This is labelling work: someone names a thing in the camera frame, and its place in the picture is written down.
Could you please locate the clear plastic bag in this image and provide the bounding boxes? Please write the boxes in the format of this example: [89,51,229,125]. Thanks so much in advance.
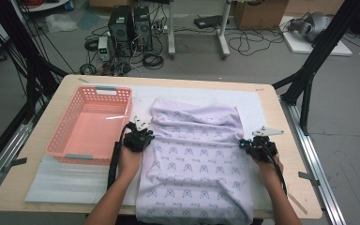
[45,13,79,34]

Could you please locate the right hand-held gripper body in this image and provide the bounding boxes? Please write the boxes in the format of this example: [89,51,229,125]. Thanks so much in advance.
[245,126,285,163]

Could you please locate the black computer tower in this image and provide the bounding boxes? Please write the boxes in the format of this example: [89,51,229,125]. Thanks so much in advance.
[107,6,135,59]
[132,6,154,53]

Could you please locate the black flat device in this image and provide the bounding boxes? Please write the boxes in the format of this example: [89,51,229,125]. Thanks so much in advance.
[193,14,224,29]

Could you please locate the white metal stand leg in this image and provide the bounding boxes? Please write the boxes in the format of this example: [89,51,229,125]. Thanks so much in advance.
[167,0,176,59]
[217,0,233,60]

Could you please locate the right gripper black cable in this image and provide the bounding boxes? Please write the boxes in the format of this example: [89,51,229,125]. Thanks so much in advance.
[261,137,289,196]

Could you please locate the lilac patterned towel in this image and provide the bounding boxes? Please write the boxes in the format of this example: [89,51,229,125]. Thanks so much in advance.
[135,97,255,225]

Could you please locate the pink plastic basket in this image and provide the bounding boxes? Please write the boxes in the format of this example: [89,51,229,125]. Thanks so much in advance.
[45,85,134,166]

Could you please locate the black frame strut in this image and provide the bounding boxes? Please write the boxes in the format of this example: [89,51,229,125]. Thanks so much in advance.
[271,0,360,135]
[0,0,68,123]

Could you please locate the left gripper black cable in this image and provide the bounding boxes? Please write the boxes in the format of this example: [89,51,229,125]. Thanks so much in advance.
[106,123,135,191]

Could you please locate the grey rounded device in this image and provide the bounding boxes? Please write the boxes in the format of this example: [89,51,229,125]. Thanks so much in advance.
[287,11,334,43]

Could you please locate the white foam mat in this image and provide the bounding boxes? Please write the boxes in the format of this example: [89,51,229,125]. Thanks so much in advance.
[24,83,292,212]

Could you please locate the white power supply unit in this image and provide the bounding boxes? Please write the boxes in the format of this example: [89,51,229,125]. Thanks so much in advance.
[97,36,111,62]

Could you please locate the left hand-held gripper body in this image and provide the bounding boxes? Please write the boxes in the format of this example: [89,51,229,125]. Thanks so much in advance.
[123,116,154,154]

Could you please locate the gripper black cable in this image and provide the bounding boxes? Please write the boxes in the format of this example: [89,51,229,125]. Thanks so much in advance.
[106,123,135,191]
[261,137,289,196]

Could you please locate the teal floor sheet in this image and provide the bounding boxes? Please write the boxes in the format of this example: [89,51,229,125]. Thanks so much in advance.
[76,8,102,31]

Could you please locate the brown cardboard box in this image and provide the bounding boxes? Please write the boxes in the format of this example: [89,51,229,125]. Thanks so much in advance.
[233,0,290,31]
[285,0,346,17]

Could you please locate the aluminium rail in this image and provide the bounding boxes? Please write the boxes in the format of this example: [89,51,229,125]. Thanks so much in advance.
[280,99,346,225]
[0,121,36,204]

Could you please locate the grey metal bracket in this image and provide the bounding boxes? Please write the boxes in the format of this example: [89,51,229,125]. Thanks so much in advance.
[298,171,322,187]
[3,157,28,173]

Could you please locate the white round table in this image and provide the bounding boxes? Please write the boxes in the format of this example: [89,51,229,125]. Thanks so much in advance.
[18,0,71,13]

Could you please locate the person's right hand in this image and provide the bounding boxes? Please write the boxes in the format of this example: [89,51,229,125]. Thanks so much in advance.
[252,156,284,186]

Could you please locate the white floor board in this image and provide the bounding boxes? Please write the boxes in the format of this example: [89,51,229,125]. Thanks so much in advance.
[279,15,353,57]

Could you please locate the person's left hand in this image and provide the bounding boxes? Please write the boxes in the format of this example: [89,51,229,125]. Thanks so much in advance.
[117,146,143,182]

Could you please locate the loose black floor cable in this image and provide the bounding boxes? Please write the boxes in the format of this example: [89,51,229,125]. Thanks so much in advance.
[228,27,285,57]

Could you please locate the coiled black cable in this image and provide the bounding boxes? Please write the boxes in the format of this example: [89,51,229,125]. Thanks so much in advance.
[142,52,165,70]
[79,63,98,76]

